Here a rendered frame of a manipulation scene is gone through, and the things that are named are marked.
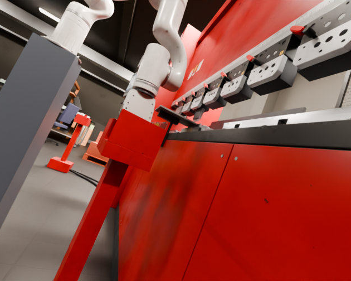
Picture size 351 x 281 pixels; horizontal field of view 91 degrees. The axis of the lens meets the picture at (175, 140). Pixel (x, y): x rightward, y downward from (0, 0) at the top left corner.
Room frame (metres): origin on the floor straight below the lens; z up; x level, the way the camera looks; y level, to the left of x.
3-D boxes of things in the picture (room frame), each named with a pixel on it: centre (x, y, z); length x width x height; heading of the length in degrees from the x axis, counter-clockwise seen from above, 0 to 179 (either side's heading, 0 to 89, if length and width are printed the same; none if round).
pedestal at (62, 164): (2.47, 1.33, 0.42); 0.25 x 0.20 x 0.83; 107
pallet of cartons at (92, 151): (4.17, 1.23, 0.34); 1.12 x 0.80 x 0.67; 109
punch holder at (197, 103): (1.19, -0.07, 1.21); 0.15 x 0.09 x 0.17; 17
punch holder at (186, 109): (1.38, -0.01, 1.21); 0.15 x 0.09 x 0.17; 17
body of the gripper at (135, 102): (0.57, 0.16, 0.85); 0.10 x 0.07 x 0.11; 118
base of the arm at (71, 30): (0.83, 0.70, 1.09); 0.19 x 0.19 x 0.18
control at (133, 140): (0.62, 0.16, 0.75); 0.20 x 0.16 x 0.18; 28
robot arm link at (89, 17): (0.86, 0.68, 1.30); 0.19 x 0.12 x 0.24; 153
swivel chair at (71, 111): (3.85, 2.63, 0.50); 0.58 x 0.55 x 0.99; 110
